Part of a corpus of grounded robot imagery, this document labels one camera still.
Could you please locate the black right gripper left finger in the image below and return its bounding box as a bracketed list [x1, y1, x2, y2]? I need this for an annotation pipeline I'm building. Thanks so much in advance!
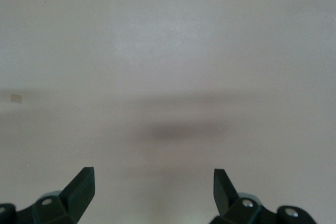
[0, 166, 96, 224]

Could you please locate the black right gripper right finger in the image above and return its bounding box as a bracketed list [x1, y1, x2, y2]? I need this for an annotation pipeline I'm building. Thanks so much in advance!
[208, 168, 316, 224]

